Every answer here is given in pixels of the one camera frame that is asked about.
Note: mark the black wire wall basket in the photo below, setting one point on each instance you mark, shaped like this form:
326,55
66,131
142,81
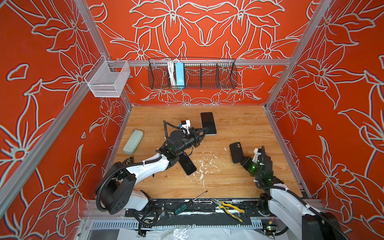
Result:
200,73

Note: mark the small yellow black tape measure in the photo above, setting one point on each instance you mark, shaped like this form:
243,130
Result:
128,161

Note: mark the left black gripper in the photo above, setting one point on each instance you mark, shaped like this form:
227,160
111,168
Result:
193,133

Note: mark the circuit board with wires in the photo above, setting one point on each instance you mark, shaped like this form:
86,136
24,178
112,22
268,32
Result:
271,226

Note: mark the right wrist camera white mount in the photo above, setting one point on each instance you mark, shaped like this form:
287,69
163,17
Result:
257,155

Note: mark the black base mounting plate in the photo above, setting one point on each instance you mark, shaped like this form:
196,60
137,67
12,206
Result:
165,208

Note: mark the black phone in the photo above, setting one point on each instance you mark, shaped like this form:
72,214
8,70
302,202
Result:
187,164
209,123

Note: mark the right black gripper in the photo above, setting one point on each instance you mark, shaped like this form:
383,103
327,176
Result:
263,163

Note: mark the white mesh wall basket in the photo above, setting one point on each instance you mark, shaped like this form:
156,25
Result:
105,82

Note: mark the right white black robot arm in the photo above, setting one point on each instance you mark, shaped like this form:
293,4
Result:
302,221

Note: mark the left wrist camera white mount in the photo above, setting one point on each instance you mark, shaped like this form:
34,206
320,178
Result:
184,126

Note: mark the grey-green glasses case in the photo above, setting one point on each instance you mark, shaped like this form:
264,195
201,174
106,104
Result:
133,142

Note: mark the light blue box in basket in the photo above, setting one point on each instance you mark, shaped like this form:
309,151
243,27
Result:
180,76

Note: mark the green handled screwdriver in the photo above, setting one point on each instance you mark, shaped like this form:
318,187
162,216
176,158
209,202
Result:
181,208

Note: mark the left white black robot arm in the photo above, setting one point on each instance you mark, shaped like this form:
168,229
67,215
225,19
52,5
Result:
116,190

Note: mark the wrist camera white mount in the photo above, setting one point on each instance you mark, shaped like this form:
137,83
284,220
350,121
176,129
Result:
184,126
257,155

